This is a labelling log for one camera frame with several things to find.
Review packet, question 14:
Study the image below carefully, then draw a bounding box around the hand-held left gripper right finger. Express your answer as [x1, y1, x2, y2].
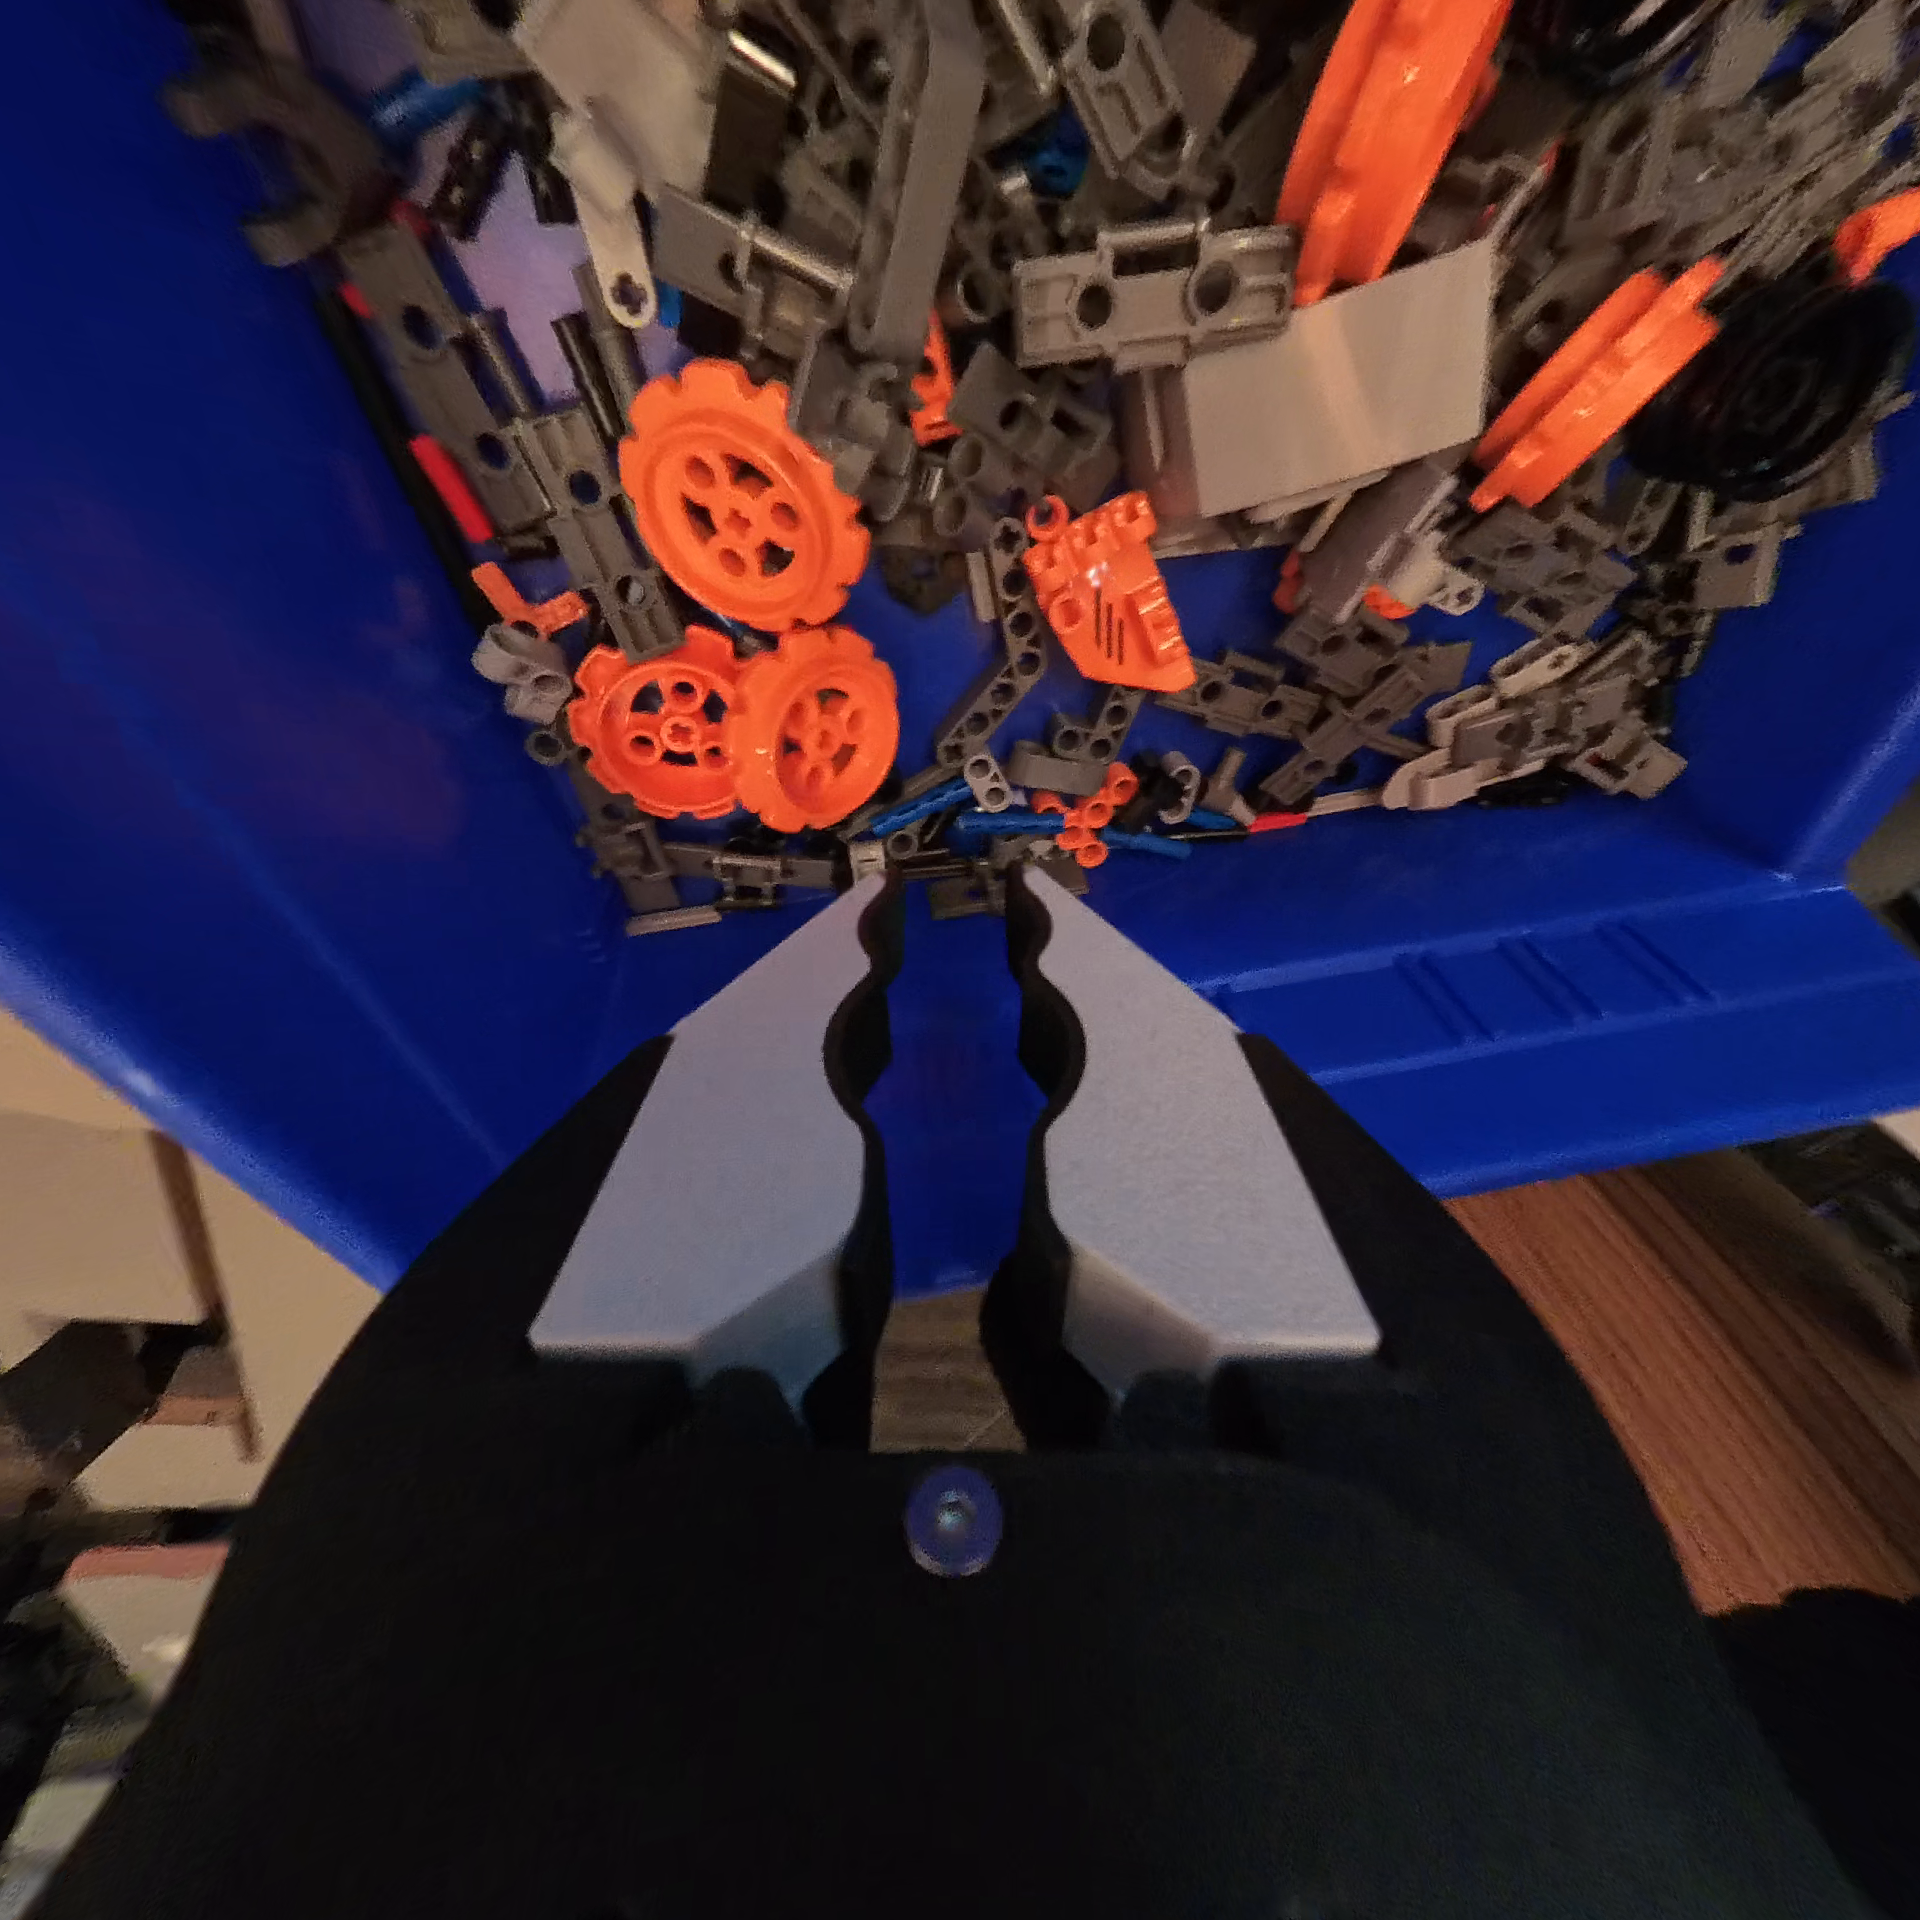
[1001, 868, 1381, 1400]

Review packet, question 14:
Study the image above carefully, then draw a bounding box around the pile of toy building parts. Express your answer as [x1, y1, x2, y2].
[165, 0, 1920, 939]

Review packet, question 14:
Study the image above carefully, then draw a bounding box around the blue plastic bin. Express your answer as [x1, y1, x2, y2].
[0, 0, 1920, 1292]

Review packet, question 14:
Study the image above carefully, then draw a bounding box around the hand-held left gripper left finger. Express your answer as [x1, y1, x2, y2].
[529, 872, 908, 1392]

